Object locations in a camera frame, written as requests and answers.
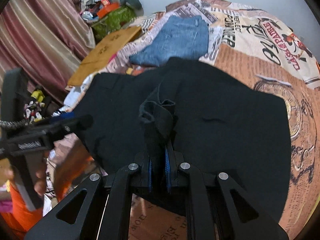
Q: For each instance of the red box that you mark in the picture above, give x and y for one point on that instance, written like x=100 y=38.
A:
x=105 y=2

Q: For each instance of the orange box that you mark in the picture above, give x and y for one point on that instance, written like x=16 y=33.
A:
x=108 y=8

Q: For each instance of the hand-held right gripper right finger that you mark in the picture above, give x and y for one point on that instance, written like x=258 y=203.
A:
x=167 y=167

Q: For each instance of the wooden lap desk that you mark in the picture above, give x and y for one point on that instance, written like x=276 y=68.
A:
x=105 y=47

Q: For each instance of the bed with printed cover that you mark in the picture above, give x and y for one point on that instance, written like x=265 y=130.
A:
x=250 y=50

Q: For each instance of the person's left hand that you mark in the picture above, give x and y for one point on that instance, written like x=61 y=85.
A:
x=41 y=182

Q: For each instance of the black pants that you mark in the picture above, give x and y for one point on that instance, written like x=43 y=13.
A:
x=225 y=120

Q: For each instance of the green storage box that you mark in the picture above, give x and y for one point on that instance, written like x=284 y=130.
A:
x=115 y=20

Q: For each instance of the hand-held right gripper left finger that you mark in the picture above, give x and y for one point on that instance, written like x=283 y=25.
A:
x=150 y=177

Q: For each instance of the cartoon printed bag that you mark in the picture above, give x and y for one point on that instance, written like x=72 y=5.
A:
x=32 y=110

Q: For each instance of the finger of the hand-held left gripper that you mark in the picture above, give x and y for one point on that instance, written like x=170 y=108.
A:
x=75 y=126
x=62 y=117

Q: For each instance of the blue jeans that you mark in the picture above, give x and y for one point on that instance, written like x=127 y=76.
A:
x=180 y=40

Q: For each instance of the orange cloth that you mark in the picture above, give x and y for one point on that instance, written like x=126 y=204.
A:
x=20 y=217

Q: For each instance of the striped pink curtain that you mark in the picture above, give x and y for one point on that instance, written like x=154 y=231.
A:
x=37 y=17

